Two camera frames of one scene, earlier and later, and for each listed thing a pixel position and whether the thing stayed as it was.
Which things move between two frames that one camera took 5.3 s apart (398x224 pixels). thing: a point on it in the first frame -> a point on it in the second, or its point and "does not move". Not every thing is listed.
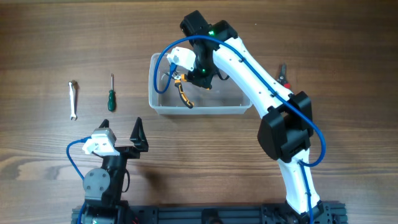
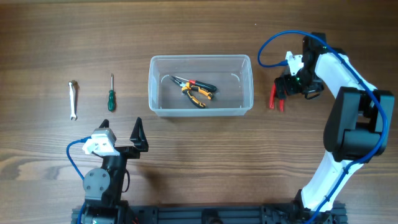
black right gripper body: (203, 72) -> (303, 82)
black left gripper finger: (138, 136) does not move
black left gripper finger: (105, 123) does not move
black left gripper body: (117, 165) does not move
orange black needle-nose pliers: (178, 78) -> (185, 86)
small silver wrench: (73, 115) does not move
